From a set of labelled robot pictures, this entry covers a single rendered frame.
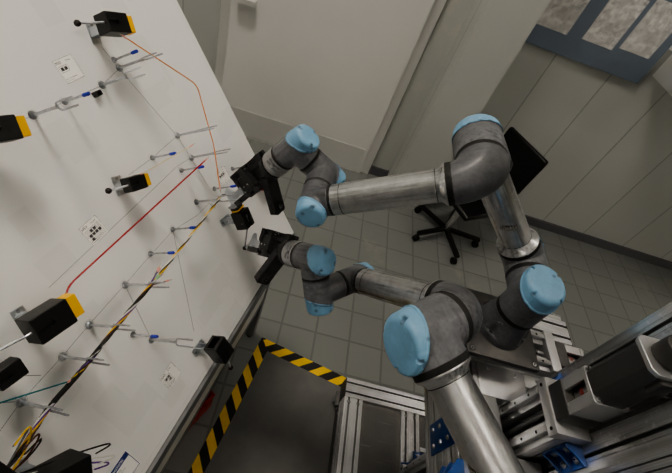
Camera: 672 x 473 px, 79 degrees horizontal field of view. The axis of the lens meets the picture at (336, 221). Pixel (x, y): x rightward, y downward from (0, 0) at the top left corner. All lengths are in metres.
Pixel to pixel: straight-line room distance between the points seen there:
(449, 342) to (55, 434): 0.79
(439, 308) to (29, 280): 0.79
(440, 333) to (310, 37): 2.45
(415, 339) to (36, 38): 0.95
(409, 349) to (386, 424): 1.36
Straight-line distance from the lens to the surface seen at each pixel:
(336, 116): 3.19
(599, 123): 3.54
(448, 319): 0.81
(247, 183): 1.16
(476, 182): 0.90
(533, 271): 1.19
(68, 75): 1.10
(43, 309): 0.90
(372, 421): 2.10
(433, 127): 2.94
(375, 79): 3.03
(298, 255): 1.09
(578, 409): 1.13
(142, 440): 1.20
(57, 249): 1.02
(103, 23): 1.09
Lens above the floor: 2.08
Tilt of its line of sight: 44 degrees down
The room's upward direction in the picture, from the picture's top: 23 degrees clockwise
